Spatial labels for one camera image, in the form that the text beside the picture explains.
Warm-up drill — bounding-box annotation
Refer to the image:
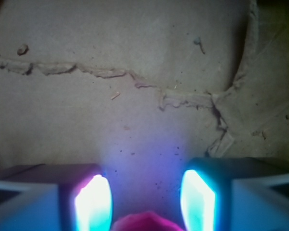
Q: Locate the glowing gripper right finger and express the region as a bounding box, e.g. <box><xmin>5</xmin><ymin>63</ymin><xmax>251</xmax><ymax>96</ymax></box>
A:
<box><xmin>180</xmin><ymin>157</ymin><xmax>289</xmax><ymax>231</ymax></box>

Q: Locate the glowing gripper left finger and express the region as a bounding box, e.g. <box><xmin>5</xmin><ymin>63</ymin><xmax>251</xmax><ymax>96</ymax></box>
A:
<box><xmin>0</xmin><ymin>164</ymin><xmax>113</xmax><ymax>231</ymax></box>

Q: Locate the red paper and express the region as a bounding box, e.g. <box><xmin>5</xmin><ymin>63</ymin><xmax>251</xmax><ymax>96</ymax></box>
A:
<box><xmin>111</xmin><ymin>211</ymin><xmax>184</xmax><ymax>231</ymax></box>

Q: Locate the brown paper bag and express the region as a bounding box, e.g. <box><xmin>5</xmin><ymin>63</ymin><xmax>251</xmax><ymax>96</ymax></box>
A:
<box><xmin>0</xmin><ymin>0</ymin><xmax>289</xmax><ymax>169</ymax></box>

